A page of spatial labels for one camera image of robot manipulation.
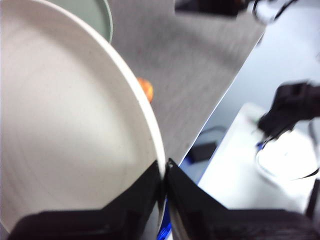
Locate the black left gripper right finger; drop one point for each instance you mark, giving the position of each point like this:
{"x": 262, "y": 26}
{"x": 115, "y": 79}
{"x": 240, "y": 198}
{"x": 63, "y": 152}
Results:
{"x": 212, "y": 222}

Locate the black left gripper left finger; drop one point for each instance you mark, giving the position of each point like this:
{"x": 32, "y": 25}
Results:
{"x": 120, "y": 220}

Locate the pale yellow round plate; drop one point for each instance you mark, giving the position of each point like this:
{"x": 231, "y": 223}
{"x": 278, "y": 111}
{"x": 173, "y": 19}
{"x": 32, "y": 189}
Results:
{"x": 62, "y": 100}

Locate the red and yellow apple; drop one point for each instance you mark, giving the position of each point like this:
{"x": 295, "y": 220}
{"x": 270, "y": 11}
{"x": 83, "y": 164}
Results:
{"x": 148, "y": 89}

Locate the green round plate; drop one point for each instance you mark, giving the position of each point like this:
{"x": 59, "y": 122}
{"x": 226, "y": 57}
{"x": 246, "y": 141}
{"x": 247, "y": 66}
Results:
{"x": 101, "y": 15}

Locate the black power adapter box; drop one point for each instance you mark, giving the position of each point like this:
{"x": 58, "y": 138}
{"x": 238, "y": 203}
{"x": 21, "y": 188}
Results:
{"x": 203, "y": 151}

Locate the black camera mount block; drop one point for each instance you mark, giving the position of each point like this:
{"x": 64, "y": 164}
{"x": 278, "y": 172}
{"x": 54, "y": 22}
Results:
{"x": 207, "y": 6}

